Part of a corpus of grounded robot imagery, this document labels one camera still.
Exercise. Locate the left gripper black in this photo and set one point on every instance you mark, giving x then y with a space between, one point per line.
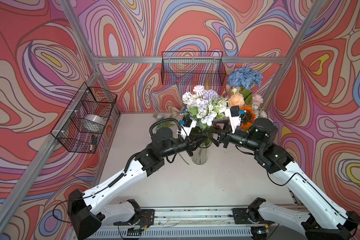
193 140

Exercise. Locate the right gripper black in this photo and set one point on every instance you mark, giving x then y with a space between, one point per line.
226 131

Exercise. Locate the clear ribbed glass vase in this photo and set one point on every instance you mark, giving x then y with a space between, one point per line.
200 157

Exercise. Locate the orange flower green leaves stem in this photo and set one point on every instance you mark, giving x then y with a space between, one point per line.
247 118

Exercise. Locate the small pastel flower spray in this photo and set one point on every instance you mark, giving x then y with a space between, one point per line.
205 106

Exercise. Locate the cream peach rose bunch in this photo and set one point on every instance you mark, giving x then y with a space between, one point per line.
234 96

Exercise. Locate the blue hydrangea flower stem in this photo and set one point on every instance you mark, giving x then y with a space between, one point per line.
244 77

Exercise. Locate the teal succulent flower bunch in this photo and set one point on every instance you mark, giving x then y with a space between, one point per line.
185 111

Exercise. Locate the pastel mixed flower bouquet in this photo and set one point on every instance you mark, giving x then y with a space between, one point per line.
260 113

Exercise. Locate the pink peony flower stem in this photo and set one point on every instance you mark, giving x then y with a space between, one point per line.
257 100

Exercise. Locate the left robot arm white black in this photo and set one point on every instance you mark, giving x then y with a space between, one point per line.
169 137

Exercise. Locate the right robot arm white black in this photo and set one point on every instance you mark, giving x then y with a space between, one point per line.
325 220

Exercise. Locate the silver tape roll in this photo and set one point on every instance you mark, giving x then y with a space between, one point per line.
92 124

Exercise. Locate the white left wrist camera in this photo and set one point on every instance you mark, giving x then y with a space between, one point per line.
187 125

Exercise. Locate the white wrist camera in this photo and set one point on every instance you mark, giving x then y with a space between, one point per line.
234 114
187 125

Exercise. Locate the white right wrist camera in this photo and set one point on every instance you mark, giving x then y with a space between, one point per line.
234 114

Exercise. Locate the black wire basket back wall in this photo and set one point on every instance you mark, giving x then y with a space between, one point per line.
184 68

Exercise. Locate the black wire basket wall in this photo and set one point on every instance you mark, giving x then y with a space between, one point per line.
87 100
184 68

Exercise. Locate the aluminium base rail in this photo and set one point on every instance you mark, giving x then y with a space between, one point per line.
196 223

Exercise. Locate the black wire basket left wall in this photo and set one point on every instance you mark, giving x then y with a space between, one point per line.
87 100

